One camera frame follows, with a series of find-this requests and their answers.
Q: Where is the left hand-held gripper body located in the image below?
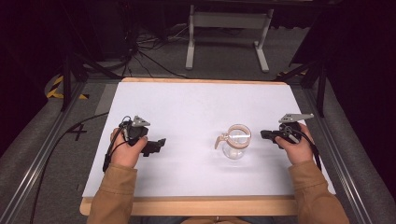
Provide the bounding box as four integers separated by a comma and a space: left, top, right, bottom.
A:
118, 115, 151, 147

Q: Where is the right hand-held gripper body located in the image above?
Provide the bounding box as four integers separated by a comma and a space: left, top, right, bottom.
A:
273, 113, 315, 146

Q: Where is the clear glass pitcher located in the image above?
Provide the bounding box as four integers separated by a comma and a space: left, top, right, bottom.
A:
214, 123, 252, 161

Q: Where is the person's right hand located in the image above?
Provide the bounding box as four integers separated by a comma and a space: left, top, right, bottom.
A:
275, 122, 315, 166

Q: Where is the person's left hand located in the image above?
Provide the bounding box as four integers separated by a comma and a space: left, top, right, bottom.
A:
109, 128, 149, 169

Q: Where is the white paper sheet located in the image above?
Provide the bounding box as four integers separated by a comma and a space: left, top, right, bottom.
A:
81, 81, 336, 198

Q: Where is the black metal stand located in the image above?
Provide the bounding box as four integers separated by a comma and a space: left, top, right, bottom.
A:
60, 46, 122, 112
274, 59, 328, 119

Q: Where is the yellow black hazard tape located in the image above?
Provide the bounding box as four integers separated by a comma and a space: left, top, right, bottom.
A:
46, 75, 90, 101

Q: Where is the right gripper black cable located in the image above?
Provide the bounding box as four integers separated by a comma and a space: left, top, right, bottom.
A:
288, 125, 322, 172

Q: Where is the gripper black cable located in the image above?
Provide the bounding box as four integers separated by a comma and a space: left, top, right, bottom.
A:
288, 125, 322, 172
29, 112, 133, 224

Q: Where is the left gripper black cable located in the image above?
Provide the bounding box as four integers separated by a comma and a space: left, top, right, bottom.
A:
29, 112, 133, 224

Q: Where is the aluminium rail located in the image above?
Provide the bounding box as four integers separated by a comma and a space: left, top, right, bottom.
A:
0, 81, 87, 224
303, 88, 375, 224

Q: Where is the bundle of black floor cables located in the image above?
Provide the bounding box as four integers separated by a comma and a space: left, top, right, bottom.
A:
120, 22, 191, 79

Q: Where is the grey metal desk frame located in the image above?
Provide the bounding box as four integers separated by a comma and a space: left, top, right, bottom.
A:
185, 4, 275, 74

